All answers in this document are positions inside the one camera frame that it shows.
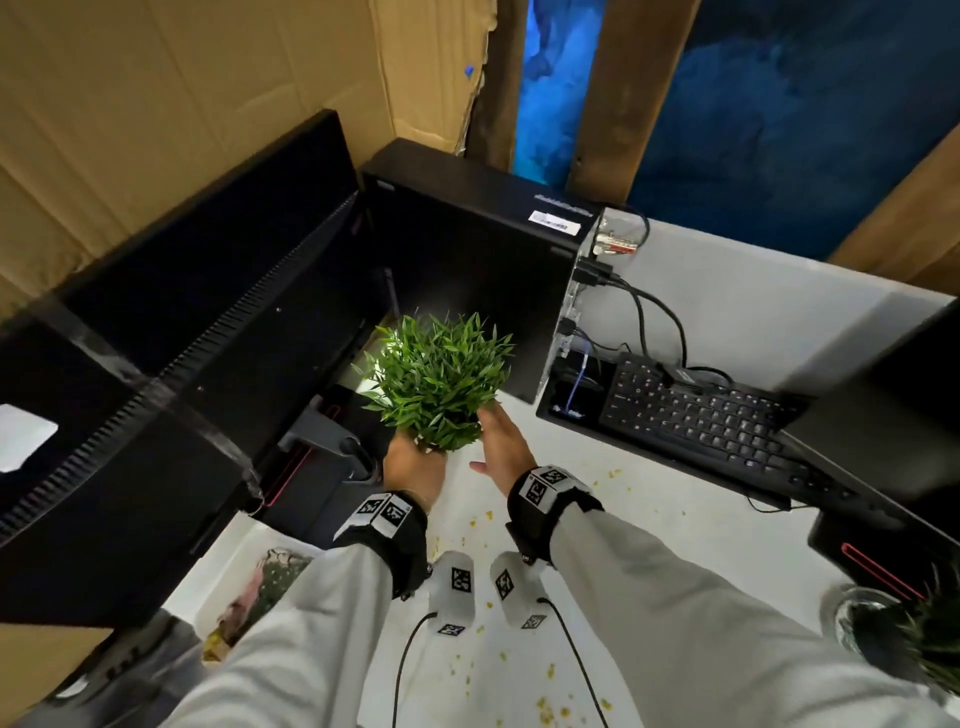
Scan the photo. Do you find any black lock cable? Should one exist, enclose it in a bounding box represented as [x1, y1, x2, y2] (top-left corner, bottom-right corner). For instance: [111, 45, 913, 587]
[614, 209, 652, 249]

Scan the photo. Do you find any marker wristband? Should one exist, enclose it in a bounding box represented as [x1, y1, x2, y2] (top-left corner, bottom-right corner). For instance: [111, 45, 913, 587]
[333, 491, 433, 601]
[506, 464, 605, 568]

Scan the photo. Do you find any black camera cable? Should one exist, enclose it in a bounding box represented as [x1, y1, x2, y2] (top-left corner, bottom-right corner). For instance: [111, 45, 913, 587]
[536, 597, 610, 728]
[389, 611, 440, 728]

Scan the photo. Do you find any patterned round saucer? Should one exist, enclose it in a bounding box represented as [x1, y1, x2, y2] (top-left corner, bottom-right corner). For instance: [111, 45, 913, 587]
[819, 584, 960, 688]

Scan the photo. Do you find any person's left forearm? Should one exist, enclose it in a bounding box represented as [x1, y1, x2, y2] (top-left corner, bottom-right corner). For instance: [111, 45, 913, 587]
[153, 543, 395, 728]

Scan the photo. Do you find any white partition panel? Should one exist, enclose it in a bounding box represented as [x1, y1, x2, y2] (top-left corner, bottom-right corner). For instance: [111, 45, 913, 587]
[599, 213, 958, 395]

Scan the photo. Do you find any brown cardboard box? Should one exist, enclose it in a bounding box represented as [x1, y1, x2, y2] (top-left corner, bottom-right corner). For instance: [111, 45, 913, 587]
[0, 0, 500, 710]

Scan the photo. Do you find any yellow and green cleaning cloth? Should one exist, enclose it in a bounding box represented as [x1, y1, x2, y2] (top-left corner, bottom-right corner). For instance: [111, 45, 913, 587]
[202, 547, 313, 665]

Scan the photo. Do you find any black monitor with white label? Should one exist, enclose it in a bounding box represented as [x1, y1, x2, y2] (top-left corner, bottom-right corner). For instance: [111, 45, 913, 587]
[0, 108, 421, 631]

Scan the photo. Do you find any thick black computer cable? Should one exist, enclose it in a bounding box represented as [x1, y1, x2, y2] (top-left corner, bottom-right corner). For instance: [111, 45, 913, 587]
[577, 258, 691, 369]

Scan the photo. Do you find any black right camera cable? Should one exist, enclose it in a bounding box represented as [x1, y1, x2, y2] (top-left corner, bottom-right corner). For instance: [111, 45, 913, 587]
[536, 597, 610, 728]

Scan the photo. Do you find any right marker wristband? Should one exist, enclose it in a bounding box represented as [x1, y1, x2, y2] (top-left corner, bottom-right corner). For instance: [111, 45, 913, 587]
[506, 464, 605, 568]

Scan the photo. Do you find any person's right forearm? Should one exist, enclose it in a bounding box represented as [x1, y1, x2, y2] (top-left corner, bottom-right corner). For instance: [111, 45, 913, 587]
[551, 509, 960, 728]

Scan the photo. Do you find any bushy green plant grey pot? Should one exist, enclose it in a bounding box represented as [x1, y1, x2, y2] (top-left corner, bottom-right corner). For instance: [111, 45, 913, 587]
[352, 311, 519, 454]

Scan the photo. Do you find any black monitor with red-striped stand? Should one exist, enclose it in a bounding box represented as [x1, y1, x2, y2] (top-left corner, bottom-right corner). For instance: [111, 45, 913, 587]
[776, 296, 960, 601]

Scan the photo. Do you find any black desktop computer tower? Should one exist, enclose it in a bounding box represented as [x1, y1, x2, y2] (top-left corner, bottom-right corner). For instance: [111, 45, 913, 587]
[359, 137, 609, 406]

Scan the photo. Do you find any blue network cable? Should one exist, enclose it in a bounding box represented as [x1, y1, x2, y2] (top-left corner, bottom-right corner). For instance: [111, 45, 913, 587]
[566, 329, 601, 418]

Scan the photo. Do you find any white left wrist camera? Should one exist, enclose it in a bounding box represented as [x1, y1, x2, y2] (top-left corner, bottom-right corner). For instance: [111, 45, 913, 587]
[427, 551, 478, 639]

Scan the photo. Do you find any person's right hand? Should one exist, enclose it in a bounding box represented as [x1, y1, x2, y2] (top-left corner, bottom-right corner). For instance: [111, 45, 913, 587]
[470, 401, 560, 500]

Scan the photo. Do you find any grassy green plant dark pot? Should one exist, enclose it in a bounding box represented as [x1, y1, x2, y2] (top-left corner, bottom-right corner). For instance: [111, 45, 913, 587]
[847, 562, 960, 699]

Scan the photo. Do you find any left marker wristband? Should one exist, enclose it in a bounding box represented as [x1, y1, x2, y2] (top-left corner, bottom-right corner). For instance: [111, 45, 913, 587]
[333, 491, 433, 601]

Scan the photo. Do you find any person's left hand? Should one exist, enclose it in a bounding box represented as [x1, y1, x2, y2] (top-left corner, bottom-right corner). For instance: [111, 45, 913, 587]
[382, 431, 449, 511]

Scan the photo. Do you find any translucent plastic container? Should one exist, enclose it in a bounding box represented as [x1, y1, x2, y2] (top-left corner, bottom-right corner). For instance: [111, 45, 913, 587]
[191, 513, 324, 669]

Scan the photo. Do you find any black keyboard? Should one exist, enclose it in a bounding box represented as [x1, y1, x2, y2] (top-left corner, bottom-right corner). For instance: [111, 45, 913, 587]
[598, 353, 860, 505]

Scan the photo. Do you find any black left camera cable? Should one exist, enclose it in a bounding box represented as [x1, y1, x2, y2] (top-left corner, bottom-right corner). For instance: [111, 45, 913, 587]
[389, 611, 440, 728]

